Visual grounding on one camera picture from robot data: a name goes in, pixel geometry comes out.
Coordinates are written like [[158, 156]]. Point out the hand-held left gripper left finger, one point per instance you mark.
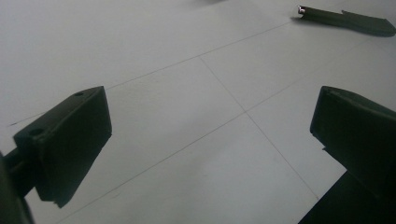
[[71, 140]]

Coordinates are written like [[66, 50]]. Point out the black pen with silver end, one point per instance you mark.
[[358, 23]]

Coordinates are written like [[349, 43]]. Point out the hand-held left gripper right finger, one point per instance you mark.
[[355, 130]]

